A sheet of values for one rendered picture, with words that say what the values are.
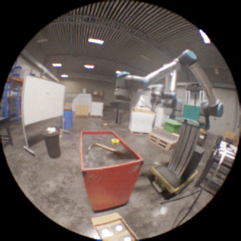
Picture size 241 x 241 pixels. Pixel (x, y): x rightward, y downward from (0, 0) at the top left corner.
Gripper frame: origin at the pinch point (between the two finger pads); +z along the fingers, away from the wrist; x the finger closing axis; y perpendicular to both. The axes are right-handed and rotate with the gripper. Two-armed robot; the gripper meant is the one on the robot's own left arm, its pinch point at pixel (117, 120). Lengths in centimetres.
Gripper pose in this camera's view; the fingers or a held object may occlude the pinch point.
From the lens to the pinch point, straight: 59.5
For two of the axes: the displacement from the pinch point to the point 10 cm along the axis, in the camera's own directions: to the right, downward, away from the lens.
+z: -1.2, 9.8, 1.8
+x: 7.2, 2.1, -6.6
